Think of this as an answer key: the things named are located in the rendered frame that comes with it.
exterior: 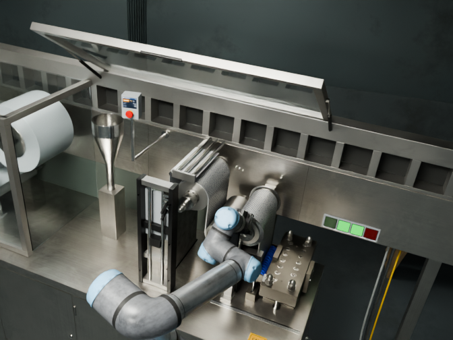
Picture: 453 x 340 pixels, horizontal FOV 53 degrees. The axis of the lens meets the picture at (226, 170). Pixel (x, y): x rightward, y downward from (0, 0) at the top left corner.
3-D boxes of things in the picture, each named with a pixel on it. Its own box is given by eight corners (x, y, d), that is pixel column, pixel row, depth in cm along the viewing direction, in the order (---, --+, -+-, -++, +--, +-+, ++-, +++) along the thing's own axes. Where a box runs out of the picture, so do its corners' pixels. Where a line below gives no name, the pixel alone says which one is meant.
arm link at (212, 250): (216, 269, 142) (233, 239, 143) (191, 252, 148) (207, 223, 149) (227, 272, 149) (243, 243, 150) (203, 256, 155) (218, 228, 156)
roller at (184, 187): (176, 205, 192) (177, 177, 185) (201, 178, 212) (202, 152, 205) (206, 214, 188) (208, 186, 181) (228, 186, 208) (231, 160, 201)
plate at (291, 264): (258, 295, 191) (260, 284, 188) (283, 241, 224) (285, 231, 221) (294, 307, 187) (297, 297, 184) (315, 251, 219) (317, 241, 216)
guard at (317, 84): (22, 39, 167) (27, 20, 167) (102, 79, 220) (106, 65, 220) (323, 104, 135) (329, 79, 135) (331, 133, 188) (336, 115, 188)
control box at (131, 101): (120, 119, 180) (119, 96, 175) (125, 113, 186) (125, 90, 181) (137, 121, 180) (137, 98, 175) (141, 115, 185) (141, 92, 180)
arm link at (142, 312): (144, 332, 105) (267, 253, 140) (115, 306, 111) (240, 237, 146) (141, 367, 110) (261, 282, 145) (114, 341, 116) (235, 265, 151)
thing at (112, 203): (94, 236, 226) (85, 134, 197) (110, 221, 237) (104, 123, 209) (117, 245, 222) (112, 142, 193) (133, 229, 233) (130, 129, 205)
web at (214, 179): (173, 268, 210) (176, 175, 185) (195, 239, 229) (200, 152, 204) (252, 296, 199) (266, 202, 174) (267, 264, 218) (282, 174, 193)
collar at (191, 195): (178, 208, 184) (178, 194, 181) (185, 200, 189) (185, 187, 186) (193, 212, 182) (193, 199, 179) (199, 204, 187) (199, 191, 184)
